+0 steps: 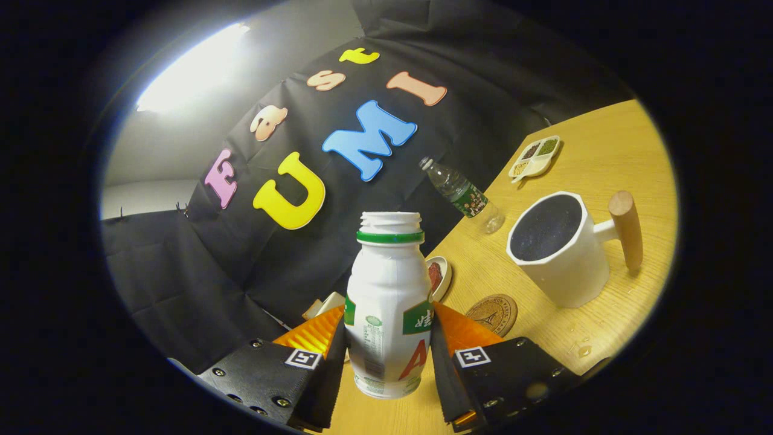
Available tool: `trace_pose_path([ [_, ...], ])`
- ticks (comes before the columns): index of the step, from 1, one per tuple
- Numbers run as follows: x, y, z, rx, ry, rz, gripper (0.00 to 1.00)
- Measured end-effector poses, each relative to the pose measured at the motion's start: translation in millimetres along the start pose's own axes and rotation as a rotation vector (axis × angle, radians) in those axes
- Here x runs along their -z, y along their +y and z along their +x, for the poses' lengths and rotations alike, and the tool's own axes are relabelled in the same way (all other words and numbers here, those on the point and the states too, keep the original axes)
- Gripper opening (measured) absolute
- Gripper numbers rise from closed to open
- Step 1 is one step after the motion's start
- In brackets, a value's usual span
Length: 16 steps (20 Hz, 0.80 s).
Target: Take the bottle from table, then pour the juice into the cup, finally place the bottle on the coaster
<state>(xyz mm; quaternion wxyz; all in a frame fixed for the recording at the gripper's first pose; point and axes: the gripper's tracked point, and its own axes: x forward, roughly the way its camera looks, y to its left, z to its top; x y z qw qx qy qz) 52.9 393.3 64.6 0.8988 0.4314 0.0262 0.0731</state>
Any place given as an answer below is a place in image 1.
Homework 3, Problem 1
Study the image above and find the white cup with wooden handle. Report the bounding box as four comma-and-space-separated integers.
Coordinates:
506, 190, 644, 309

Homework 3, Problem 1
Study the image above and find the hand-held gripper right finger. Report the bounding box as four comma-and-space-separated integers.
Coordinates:
430, 301, 583, 431

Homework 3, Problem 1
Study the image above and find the white juice bottle green collar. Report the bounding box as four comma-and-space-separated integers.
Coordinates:
344, 211, 434, 400

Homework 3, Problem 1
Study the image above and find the black backdrop cloth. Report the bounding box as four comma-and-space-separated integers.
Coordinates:
101, 0, 635, 375

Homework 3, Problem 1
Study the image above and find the bright ceiling light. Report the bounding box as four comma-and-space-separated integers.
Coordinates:
136, 23, 251, 112

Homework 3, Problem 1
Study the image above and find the wooden table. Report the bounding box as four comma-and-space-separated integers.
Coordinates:
326, 100, 678, 435

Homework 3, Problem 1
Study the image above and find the clear plastic water bottle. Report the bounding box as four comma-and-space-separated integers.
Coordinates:
420, 156, 505, 234

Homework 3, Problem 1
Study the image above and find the cream toaster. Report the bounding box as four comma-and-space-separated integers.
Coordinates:
302, 292, 346, 321

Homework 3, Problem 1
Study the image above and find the white divided tray with beans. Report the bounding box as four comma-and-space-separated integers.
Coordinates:
508, 135, 561, 184

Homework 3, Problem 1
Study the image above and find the round plate with red food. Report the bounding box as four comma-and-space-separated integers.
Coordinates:
425, 256, 452, 303

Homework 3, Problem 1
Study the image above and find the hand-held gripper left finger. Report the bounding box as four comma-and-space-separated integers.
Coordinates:
196, 304, 348, 431

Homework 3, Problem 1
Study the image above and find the round cork coaster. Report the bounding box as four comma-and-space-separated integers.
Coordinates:
465, 294, 518, 337

